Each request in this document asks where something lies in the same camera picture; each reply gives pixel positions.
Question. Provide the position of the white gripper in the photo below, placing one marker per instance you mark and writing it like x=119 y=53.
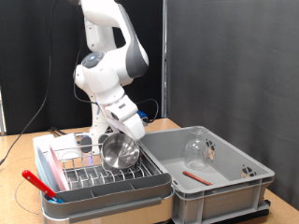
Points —
x=132 y=126

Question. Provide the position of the metal cup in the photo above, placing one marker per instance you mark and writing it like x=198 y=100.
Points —
x=120 y=152

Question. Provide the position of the pink plate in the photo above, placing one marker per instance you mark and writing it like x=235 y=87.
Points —
x=59 y=174

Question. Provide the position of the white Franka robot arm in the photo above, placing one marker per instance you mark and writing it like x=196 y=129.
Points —
x=102 y=74

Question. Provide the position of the dish drying rack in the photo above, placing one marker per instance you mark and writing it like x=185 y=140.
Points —
x=124 y=217

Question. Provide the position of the grey cutlery holder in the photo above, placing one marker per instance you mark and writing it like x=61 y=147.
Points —
x=109 y=189

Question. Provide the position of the white mug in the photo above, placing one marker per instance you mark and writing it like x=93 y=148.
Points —
x=67 y=144

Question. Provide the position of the clear wine glass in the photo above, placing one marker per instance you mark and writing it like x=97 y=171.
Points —
x=195 y=152

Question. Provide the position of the vertical metal pole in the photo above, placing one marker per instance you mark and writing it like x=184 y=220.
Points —
x=164 y=62

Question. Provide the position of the white box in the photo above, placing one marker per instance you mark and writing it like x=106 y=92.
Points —
x=40 y=143

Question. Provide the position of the light blue plate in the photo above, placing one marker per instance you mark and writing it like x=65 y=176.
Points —
x=43 y=169

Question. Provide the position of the blue utensil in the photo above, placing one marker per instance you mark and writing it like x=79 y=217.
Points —
x=54 y=200

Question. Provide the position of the grey plastic crate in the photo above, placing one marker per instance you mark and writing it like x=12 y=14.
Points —
x=218 y=199

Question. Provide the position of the black platform under crate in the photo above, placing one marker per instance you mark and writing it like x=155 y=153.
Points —
x=249 y=216

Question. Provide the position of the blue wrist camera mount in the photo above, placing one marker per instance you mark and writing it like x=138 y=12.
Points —
x=142 y=115

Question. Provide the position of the metal frame post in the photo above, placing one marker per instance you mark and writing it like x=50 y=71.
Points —
x=2 y=112

